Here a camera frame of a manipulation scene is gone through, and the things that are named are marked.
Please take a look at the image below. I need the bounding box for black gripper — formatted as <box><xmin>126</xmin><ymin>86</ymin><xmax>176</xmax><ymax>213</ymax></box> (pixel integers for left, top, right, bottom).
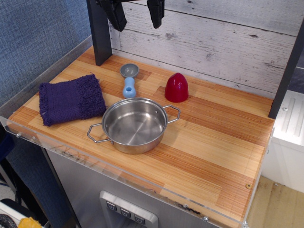
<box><xmin>95</xmin><ymin>0</ymin><xmax>165</xmax><ymax>32</ymax></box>

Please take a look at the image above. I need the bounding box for white ribbed appliance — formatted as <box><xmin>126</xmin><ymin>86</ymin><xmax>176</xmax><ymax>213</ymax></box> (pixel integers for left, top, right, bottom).
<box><xmin>262</xmin><ymin>90</ymin><xmax>304</xmax><ymax>192</ymax></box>

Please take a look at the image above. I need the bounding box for red dome-shaped object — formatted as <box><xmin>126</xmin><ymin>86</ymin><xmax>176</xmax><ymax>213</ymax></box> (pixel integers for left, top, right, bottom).
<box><xmin>165</xmin><ymin>73</ymin><xmax>189</xmax><ymax>103</ymax></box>

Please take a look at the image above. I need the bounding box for clear acrylic edge guard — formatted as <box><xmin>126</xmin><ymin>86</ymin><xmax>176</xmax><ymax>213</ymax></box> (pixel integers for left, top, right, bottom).
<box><xmin>0</xmin><ymin>115</ymin><xmax>250</xmax><ymax>228</ymax></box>

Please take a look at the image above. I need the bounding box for silver button panel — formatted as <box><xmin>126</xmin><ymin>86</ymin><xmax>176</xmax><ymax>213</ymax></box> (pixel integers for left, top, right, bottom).
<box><xmin>99</xmin><ymin>190</ymin><xmax>159</xmax><ymax>228</ymax></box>

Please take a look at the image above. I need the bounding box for stainless steel cabinet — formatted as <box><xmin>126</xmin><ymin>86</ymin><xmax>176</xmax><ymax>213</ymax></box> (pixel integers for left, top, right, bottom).
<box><xmin>46</xmin><ymin>150</ymin><xmax>213</xmax><ymax>228</ymax></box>

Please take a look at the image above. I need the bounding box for stainless steel pot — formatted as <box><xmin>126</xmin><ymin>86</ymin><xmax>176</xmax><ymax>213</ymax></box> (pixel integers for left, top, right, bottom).
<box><xmin>87</xmin><ymin>97</ymin><xmax>181</xmax><ymax>154</ymax></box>

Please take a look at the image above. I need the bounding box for purple folded cloth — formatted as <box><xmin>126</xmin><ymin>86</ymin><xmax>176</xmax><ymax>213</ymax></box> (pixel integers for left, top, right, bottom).
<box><xmin>39</xmin><ymin>74</ymin><xmax>106</xmax><ymax>126</ymax></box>

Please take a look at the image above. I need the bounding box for yellow black bag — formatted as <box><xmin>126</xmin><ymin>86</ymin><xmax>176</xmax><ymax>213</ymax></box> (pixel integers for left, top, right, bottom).
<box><xmin>0</xmin><ymin>213</ymin><xmax>42</xmax><ymax>228</ymax></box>

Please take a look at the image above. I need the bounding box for right dark upright post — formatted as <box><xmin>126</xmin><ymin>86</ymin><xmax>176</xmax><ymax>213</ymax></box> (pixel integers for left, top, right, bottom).
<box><xmin>268</xmin><ymin>23</ymin><xmax>304</xmax><ymax>119</ymax></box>

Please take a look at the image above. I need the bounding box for blue grey plastic spoon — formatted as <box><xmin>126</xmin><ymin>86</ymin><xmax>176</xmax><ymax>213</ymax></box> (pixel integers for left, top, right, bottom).
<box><xmin>120</xmin><ymin>63</ymin><xmax>140</xmax><ymax>98</ymax></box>

